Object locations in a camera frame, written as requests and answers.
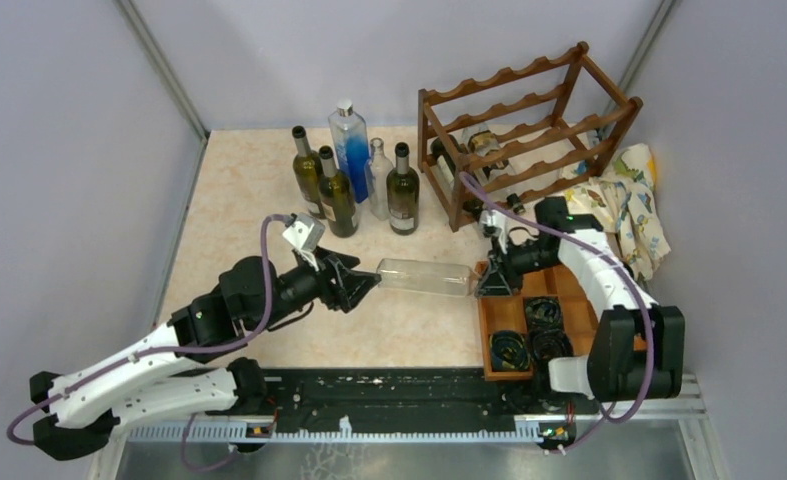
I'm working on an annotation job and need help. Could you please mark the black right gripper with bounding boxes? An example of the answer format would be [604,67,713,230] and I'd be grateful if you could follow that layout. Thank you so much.
[475,234,564,296]

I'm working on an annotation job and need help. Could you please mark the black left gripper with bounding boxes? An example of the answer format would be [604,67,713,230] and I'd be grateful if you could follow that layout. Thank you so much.
[251,244,381,332]

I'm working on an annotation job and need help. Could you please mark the square clear glass bottle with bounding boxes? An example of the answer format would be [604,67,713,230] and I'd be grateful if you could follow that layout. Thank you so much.
[376,258,480,297]

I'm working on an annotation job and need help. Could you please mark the clear whisky bottle black label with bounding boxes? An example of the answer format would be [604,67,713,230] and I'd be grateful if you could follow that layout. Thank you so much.
[460,125,530,217]

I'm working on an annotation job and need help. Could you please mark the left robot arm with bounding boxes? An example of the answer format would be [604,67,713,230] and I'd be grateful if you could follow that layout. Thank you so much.
[30,247,381,461]

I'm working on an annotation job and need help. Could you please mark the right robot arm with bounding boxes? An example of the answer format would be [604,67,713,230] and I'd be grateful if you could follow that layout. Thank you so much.
[475,197,685,412]

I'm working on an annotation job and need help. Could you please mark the green wine bottle dark label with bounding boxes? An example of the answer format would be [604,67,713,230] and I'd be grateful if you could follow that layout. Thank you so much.
[318,145,359,238]

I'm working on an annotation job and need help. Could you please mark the green wine bottle grey capsule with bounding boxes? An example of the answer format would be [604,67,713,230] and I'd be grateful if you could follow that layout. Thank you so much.
[386,142,420,235]

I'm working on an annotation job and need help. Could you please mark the clear empty glass bottle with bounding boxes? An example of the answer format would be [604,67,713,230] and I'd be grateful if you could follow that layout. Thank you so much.
[365,137,393,221]

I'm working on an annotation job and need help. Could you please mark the green wine bottle far left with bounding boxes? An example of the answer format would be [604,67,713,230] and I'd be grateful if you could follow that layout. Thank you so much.
[291,125,325,219]

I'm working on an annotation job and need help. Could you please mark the wooden wine rack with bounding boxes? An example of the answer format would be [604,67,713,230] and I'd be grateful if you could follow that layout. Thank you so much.
[417,41,644,234]

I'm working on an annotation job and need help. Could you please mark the clear blue vodka bottle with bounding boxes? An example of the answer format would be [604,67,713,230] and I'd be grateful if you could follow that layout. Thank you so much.
[328,99,370,203]

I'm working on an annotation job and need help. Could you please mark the wooden compartment tray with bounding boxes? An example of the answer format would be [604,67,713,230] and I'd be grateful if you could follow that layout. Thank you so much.
[474,260,653,383]

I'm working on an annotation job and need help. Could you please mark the rolled green patterned tie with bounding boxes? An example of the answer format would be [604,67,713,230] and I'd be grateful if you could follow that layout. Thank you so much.
[523,296,563,331]

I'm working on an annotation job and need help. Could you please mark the rolled dark patterned tie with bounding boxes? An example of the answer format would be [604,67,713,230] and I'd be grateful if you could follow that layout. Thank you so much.
[488,330,532,372]

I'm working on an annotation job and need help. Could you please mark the rolled dark striped tie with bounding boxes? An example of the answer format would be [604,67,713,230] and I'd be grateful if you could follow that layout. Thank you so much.
[529,329,574,369]

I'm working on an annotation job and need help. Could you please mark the dinosaur print cloth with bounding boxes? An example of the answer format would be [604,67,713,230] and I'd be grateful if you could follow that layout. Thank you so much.
[559,143,671,281]

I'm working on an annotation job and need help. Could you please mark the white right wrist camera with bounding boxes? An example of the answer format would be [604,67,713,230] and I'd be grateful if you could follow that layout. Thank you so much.
[478,209,508,239]

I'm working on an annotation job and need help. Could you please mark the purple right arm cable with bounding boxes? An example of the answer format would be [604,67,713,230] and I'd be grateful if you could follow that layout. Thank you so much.
[457,170,656,455]

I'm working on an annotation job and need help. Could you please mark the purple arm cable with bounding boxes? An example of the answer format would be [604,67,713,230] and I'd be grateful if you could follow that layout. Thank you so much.
[457,170,656,455]
[6,213,302,473]

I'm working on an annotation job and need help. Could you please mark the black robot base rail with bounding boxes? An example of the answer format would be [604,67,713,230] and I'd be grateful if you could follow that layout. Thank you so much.
[227,367,595,434]

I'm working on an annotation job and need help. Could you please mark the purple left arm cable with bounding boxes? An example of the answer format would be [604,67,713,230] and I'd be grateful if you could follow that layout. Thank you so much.
[6,213,302,473]

